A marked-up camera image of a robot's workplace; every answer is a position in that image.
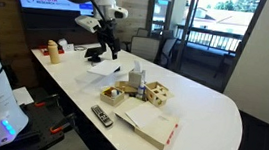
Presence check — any big clear lunchbox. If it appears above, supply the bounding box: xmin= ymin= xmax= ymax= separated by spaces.
xmin=72 ymin=67 xmax=124 ymax=98

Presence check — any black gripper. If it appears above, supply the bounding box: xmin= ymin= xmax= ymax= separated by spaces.
xmin=92 ymin=16 xmax=125 ymax=61

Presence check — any black remote control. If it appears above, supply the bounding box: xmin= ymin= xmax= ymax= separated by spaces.
xmin=88 ymin=104 xmax=116 ymax=129

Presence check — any black clamp orange handle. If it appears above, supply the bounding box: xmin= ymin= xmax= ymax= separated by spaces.
xmin=33 ymin=91 xmax=62 ymax=111
xmin=49 ymin=110 xmax=78 ymax=137

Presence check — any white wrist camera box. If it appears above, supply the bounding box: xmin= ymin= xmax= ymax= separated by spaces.
xmin=73 ymin=13 xmax=103 ymax=34

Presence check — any grey tissue box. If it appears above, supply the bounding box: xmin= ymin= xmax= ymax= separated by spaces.
xmin=126 ymin=59 xmax=148 ymax=90

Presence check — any white sheet beside robot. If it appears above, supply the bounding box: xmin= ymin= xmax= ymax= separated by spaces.
xmin=10 ymin=84 xmax=37 ymax=108

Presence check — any black tablet device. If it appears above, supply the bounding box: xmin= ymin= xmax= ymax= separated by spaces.
xmin=84 ymin=44 xmax=107 ymax=65

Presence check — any wooden shape sorter box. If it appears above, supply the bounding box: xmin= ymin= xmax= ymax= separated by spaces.
xmin=142 ymin=79 xmax=176 ymax=109

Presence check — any wall television screen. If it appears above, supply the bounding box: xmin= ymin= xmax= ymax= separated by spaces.
xmin=6 ymin=0 xmax=97 ymax=36

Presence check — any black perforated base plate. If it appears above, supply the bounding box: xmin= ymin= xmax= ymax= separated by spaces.
xmin=0 ymin=83 xmax=98 ymax=150

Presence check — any white paper sheet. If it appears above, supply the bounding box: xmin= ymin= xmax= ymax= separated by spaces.
xmin=123 ymin=98 xmax=166 ymax=131

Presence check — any white rectangular tray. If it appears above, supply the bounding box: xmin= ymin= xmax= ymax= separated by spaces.
xmin=110 ymin=94 xmax=183 ymax=150

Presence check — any dark office chair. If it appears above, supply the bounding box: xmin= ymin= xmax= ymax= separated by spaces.
xmin=156 ymin=29 xmax=179 ymax=70

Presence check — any white lunchbox lid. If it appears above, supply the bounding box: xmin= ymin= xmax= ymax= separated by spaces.
xmin=86 ymin=57 xmax=124 ymax=79

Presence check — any white coffee capsule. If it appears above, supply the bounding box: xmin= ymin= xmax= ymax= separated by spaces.
xmin=110 ymin=89 xmax=120 ymax=99

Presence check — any grey office chair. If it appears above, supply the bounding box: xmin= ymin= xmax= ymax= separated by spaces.
xmin=128 ymin=34 xmax=162 ymax=64

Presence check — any small white dropper bottle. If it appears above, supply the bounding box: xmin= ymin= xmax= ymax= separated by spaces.
xmin=135 ymin=80 xmax=147 ymax=101

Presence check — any small open wooden box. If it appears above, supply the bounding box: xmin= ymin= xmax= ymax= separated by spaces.
xmin=98 ymin=85 xmax=127 ymax=108

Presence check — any tan plastic bottle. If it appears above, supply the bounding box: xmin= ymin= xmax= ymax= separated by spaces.
xmin=45 ymin=39 xmax=64 ymax=65

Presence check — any flat wooden tray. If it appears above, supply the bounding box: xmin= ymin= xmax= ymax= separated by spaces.
xmin=114 ymin=79 xmax=140 ymax=95

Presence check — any flat red object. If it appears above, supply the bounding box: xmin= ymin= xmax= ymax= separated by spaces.
xmin=39 ymin=45 xmax=66 ymax=59

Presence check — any coiled thin cable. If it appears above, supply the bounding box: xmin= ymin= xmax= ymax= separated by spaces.
xmin=74 ymin=45 xmax=88 ymax=53

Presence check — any black outdoor chair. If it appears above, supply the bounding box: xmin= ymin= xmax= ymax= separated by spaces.
xmin=213 ymin=49 xmax=237 ymax=81

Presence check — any balcony railing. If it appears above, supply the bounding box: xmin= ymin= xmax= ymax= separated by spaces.
xmin=173 ymin=23 xmax=245 ymax=54

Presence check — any small white device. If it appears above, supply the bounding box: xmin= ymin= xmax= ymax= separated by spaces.
xmin=57 ymin=38 xmax=76 ymax=54

